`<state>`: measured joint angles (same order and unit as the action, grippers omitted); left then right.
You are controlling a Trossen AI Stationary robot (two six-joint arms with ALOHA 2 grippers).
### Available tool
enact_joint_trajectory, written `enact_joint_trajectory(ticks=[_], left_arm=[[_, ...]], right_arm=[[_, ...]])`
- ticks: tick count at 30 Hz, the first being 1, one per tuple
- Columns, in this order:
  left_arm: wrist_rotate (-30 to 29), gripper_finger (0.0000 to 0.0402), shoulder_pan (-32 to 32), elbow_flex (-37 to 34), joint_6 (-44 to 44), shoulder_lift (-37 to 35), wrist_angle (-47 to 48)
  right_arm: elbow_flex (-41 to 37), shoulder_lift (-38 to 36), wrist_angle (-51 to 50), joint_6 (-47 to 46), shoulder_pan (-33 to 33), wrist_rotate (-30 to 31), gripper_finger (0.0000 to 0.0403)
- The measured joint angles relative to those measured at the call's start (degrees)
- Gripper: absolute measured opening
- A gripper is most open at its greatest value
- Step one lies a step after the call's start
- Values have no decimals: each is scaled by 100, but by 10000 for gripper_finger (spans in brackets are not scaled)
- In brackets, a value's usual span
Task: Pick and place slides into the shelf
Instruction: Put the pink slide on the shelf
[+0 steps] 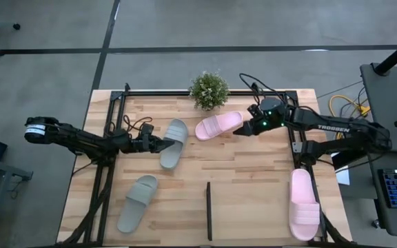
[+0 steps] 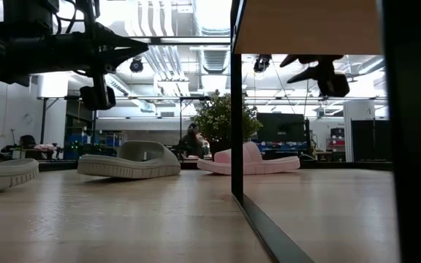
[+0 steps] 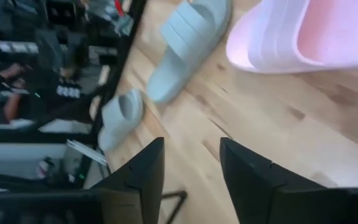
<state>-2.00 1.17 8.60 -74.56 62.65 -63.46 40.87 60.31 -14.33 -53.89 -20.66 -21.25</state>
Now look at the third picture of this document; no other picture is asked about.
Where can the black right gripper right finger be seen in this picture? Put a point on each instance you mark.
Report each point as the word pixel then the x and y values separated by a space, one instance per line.
pixel 259 193

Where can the grey rubber slide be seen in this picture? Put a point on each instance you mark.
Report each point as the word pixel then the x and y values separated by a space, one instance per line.
pixel 120 121
pixel 188 46

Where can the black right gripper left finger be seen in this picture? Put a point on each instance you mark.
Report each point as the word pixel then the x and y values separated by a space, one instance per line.
pixel 141 186

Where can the pink rubber slide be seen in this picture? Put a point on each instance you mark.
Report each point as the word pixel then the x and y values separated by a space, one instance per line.
pixel 278 37

